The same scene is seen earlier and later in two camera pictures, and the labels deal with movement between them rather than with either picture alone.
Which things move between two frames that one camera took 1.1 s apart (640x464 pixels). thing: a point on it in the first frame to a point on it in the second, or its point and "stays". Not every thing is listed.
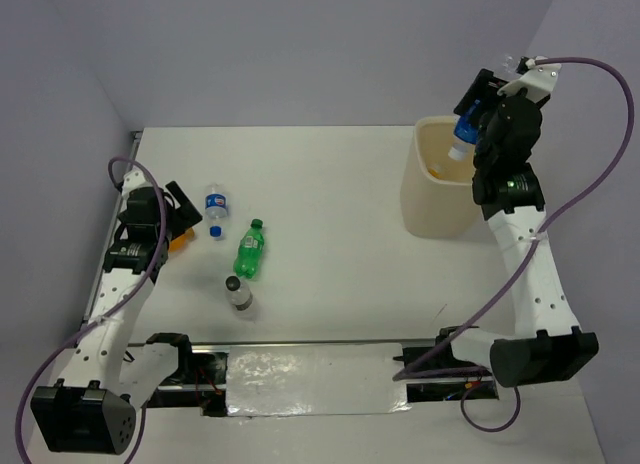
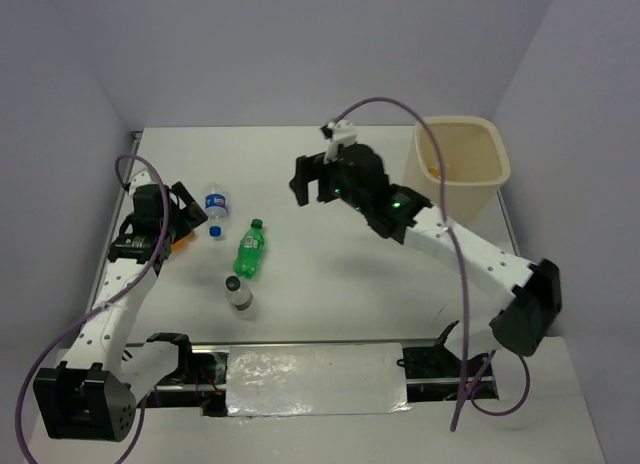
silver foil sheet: x=318 y=379 stays
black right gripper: x=484 y=88 to x=308 y=169
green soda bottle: x=248 y=255 stays
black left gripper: x=185 y=211 stays
